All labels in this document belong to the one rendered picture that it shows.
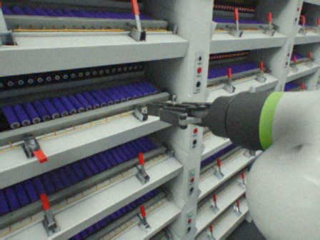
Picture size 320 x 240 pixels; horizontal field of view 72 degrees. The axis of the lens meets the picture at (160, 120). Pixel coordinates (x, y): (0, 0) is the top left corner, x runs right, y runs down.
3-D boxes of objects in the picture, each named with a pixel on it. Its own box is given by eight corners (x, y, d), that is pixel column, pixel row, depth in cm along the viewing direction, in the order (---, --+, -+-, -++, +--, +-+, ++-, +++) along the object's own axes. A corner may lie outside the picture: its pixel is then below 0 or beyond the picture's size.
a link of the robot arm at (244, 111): (286, 81, 35) (258, 91, 29) (284, 150, 38) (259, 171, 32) (249, 82, 39) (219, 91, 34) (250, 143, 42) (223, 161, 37)
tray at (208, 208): (255, 182, 137) (266, 168, 129) (191, 239, 100) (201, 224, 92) (229, 161, 148) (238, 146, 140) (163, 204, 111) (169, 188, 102)
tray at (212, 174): (261, 154, 130) (273, 137, 122) (193, 204, 92) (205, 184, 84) (233, 133, 140) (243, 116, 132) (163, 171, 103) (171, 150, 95)
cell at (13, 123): (12, 111, 51) (21, 128, 47) (2, 113, 50) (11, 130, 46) (11, 104, 50) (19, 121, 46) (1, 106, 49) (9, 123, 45)
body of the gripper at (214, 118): (225, 146, 36) (183, 137, 43) (251, 131, 41) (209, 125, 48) (223, 101, 34) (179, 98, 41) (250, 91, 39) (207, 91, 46)
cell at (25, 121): (22, 109, 52) (31, 125, 49) (13, 111, 51) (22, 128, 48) (21, 103, 51) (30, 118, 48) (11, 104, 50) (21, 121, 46)
